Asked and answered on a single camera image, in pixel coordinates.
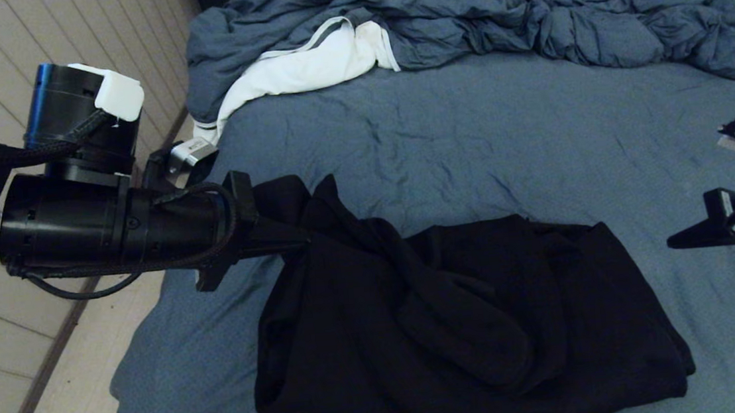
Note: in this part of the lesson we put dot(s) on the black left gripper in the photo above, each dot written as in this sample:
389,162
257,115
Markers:
233,228

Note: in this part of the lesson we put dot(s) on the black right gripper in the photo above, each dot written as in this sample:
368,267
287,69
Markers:
731,218

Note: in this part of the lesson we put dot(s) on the black zip hoodie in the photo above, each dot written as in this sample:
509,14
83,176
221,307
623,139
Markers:
458,325

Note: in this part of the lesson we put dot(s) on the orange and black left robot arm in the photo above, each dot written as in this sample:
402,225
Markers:
76,225

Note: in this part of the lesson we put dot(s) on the white garment with grey stripe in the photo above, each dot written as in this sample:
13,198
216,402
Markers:
302,66

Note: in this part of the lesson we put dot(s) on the blue bed sheet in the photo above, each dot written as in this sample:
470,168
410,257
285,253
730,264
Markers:
468,144

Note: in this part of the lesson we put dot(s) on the rumpled blue duvet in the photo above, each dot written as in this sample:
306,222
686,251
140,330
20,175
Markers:
456,6

